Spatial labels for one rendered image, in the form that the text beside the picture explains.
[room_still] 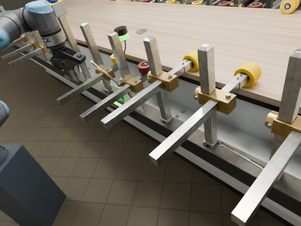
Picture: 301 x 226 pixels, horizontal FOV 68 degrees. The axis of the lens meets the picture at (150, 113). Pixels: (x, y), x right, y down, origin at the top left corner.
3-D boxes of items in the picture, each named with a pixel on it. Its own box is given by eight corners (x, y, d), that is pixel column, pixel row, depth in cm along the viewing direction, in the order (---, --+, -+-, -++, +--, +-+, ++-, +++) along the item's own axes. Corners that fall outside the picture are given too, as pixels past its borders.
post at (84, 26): (112, 99, 143) (81, 24, 113) (109, 98, 145) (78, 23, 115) (116, 97, 145) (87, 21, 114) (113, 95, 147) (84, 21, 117)
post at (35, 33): (49, 63, 206) (19, 8, 176) (48, 62, 209) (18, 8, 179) (53, 61, 208) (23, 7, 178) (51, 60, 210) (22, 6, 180)
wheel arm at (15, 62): (12, 67, 184) (9, 63, 181) (10, 67, 186) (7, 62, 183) (59, 45, 202) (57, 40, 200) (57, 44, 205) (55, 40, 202)
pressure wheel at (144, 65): (149, 88, 117) (144, 68, 110) (139, 84, 122) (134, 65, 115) (160, 80, 121) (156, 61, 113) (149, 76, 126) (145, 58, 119)
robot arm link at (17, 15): (-12, 18, 87) (16, 12, 84) (5, 9, 95) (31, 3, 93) (3, 41, 92) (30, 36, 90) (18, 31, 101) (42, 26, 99)
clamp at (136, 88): (136, 93, 111) (134, 85, 108) (120, 86, 120) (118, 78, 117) (144, 88, 114) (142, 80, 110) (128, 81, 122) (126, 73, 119)
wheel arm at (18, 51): (4, 61, 200) (1, 57, 197) (3, 60, 202) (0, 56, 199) (48, 41, 219) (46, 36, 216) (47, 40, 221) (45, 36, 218)
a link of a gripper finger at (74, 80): (70, 83, 113) (62, 67, 108) (80, 84, 111) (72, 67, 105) (67, 86, 111) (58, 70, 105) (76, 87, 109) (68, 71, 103)
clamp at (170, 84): (169, 93, 88) (167, 82, 85) (147, 84, 97) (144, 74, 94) (180, 85, 91) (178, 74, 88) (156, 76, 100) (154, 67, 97)
